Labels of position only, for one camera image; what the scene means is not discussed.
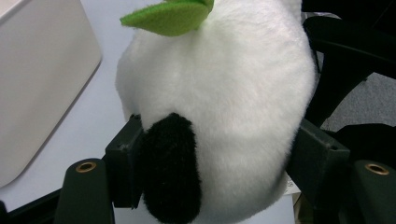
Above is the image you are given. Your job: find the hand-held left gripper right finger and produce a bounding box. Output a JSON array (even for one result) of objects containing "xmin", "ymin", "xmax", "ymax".
[{"xmin": 285, "ymin": 119, "xmax": 396, "ymax": 224}]

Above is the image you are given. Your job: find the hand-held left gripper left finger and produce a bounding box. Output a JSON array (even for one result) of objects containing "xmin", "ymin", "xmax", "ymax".
[{"xmin": 54, "ymin": 114, "xmax": 145, "ymax": 224}]

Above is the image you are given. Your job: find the panda plush toy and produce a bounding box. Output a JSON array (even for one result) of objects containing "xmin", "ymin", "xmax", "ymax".
[{"xmin": 115, "ymin": 0, "xmax": 319, "ymax": 224}]

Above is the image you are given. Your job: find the white storage box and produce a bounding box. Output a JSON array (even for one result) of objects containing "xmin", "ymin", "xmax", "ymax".
[{"xmin": 0, "ymin": 0, "xmax": 103, "ymax": 189}]

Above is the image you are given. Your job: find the white table cover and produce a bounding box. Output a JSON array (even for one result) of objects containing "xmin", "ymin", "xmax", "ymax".
[{"xmin": 0, "ymin": 0, "xmax": 297, "ymax": 224}]

